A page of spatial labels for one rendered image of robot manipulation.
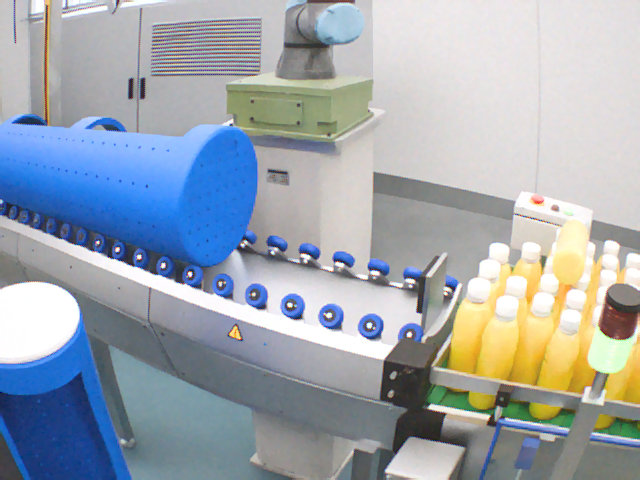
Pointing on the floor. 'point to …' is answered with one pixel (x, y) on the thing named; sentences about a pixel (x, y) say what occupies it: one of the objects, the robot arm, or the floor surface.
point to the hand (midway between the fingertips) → (114, 9)
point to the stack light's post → (577, 436)
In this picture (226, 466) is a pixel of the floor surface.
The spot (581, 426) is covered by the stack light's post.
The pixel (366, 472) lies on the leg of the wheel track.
